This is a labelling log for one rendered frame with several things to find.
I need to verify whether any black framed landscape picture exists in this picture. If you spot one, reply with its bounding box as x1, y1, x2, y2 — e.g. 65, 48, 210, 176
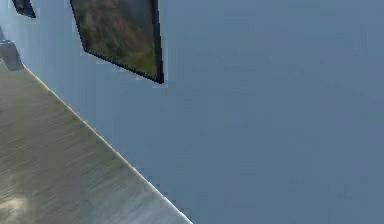
69, 0, 165, 85

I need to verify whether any grey furniture leg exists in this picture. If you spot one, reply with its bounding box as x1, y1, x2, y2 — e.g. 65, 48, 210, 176
0, 27, 25, 72

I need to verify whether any small black framed picture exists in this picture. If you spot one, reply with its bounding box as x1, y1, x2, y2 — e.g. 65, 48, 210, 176
11, 0, 37, 19

